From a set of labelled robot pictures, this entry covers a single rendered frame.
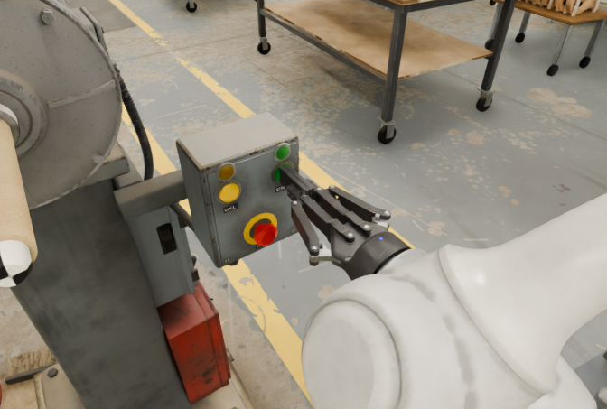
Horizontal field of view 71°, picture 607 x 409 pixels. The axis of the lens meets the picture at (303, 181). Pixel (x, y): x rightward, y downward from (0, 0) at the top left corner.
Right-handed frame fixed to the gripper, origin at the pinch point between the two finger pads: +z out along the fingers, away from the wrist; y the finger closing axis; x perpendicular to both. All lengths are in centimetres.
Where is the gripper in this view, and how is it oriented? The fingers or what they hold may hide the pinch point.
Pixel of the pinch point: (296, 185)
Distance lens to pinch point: 61.8
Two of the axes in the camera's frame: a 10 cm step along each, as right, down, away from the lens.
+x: 0.0, -8.0, -6.0
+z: -5.5, -5.0, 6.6
